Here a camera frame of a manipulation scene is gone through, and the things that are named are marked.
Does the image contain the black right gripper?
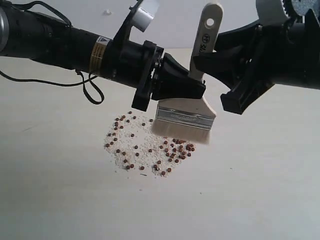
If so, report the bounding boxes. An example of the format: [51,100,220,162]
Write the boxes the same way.
[191,19,273,115]

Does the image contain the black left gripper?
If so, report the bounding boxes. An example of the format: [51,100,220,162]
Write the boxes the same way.
[131,40,206,112]

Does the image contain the wooden paint brush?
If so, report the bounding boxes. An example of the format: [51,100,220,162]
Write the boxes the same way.
[151,2,224,144]

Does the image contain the pile of brown beads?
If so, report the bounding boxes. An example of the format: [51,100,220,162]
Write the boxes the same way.
[104,111,196,177]

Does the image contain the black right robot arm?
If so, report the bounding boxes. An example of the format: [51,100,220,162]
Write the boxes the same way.
[194,0,320,115]

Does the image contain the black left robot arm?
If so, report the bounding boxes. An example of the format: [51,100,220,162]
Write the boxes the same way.
[0,0,206,111]

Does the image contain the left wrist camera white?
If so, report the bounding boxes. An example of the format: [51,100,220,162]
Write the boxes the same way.
[130,0,160,32]

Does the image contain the small white wall peg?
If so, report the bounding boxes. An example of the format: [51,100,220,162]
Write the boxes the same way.
[102,9,113,16]

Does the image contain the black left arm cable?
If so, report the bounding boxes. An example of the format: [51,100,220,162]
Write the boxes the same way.
[0,0,105,105]

